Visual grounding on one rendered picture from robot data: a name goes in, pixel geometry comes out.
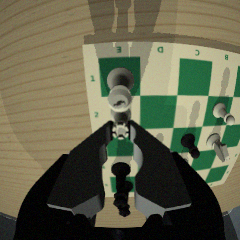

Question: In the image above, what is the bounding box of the white pawn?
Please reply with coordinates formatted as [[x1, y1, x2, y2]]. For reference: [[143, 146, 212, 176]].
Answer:
[[212, 102, 235, 125]]

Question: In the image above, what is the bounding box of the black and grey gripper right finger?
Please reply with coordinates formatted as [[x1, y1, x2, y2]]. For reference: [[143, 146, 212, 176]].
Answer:
[[128, 120, 226, 240]]

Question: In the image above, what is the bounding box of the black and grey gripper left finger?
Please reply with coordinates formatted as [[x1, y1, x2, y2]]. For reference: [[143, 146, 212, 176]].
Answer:
[[13, 120, 114, 240]]

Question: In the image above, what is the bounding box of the green and cream chessboard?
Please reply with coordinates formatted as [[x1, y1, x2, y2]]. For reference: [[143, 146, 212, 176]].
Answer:
[[82, 42, 240, 197]]

